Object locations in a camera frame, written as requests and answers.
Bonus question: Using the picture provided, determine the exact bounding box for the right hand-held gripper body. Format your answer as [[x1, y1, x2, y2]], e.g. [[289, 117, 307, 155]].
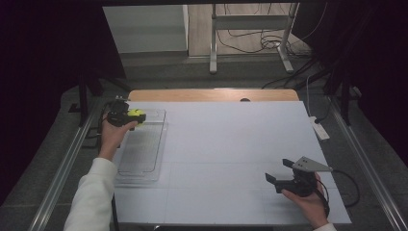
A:
[[274, 156, 334, 198]]

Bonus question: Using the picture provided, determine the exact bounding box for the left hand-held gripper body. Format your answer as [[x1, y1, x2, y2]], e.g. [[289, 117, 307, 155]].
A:
[[106, 98, 136, 128]]

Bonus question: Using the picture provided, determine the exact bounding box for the yellow tennis ball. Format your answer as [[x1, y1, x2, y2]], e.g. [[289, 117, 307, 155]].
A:
[[127, 108, 146, 118]]

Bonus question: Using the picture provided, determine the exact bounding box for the clear plastic container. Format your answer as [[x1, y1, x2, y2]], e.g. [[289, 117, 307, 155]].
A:
[[115, 108, 168, 185]]

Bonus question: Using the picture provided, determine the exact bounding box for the person's left hand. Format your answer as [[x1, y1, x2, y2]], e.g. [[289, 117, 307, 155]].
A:
[[97, 120, 139, 162]]

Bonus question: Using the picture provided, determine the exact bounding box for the person's right hand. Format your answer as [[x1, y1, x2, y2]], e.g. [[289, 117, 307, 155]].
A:
[[281, 172, 330, 229]]

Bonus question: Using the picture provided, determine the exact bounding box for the black stand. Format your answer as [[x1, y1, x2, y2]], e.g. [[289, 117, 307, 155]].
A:
[[321, 61, 364, 127], [67, 73, 131, 128]]

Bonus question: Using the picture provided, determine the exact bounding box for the white cabinet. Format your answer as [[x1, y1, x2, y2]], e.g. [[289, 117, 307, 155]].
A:
[[103, 4, 190, 54]]

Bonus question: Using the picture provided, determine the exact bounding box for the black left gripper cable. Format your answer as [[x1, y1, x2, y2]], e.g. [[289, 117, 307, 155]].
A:
[[81, 101, 112, 150]]

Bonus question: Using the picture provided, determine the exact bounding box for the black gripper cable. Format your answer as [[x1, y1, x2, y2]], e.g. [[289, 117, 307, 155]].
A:
[[81, 101, 112, 150], [316, 168, 361, 219]]

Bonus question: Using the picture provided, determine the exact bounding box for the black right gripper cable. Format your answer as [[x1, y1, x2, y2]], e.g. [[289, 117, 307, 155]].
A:
[[316, 168, 361, 219]]

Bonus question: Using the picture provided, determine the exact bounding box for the aluminium rail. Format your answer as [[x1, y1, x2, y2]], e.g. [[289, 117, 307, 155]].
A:
[[28, 95, 107, 231], [327, 95, 408, 231]]

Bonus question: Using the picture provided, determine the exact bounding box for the white power cable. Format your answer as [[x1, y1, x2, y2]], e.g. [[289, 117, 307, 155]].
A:
[[305, 74, 316, 118]]

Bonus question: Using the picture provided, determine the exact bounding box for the tangle of black floor cables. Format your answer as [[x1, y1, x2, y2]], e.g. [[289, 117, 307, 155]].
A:
[[216, 3, 321, 90]]

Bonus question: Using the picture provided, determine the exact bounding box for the grey metal stand frame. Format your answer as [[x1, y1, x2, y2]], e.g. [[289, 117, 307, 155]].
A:
[[209, 3, 301, 75]]

